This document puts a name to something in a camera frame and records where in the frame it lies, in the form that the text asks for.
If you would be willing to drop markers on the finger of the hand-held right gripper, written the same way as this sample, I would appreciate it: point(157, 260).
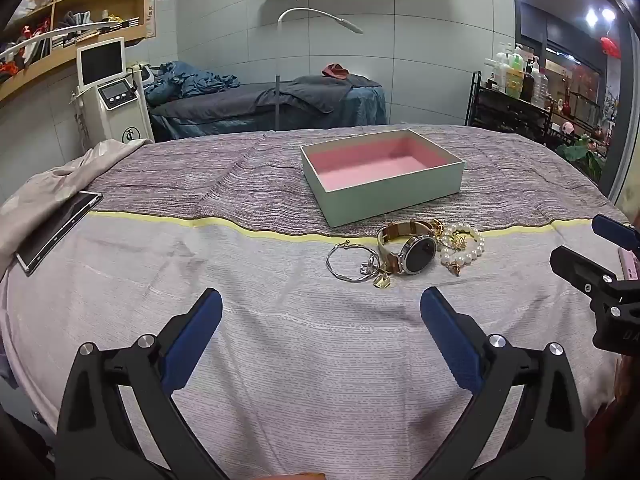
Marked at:
point(617, 234)
point(580, 270)

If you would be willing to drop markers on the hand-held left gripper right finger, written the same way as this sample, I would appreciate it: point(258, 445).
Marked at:
point(450, 345)

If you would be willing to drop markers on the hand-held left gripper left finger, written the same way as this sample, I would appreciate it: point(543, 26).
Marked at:
point(195, 340)

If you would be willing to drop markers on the small gold charm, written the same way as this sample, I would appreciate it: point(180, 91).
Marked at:
point(384, 280)

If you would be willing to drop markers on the green box with pink lining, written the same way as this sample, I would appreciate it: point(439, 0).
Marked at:
point(390, 195)

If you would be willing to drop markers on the striped purple grey blanket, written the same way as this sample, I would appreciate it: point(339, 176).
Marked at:
point(275, 350)

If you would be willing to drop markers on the green plant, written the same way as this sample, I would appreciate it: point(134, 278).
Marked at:
point(582, 152)

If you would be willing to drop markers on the black metal rack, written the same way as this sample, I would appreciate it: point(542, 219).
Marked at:
point(505, 115)

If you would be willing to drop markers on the tablet computer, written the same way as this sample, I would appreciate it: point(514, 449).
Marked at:
point(55, 232)

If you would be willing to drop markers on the group of toiletry bottles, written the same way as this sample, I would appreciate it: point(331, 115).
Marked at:
point(517, 77)

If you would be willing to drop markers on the red hanging ornament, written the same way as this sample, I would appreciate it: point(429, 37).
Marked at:
point(610, 46)

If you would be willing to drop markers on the beige cloth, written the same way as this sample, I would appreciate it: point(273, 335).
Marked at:
point(45, 185)

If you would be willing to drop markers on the massage bed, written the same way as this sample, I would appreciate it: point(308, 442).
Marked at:
point(240, 115)

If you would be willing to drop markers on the white beauty machine with screen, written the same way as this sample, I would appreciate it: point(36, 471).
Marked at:
point(117, 105)

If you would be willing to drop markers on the crumpled blue blanket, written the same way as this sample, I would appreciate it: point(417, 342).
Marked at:
point(190, 80)

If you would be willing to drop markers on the grey towel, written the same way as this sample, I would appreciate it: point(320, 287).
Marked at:
point(310, 91)

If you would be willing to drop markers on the red cloth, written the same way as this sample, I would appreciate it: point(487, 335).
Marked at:
point(336, 71)

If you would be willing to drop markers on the white curved lamp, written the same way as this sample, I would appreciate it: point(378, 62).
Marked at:
point(320, 14)

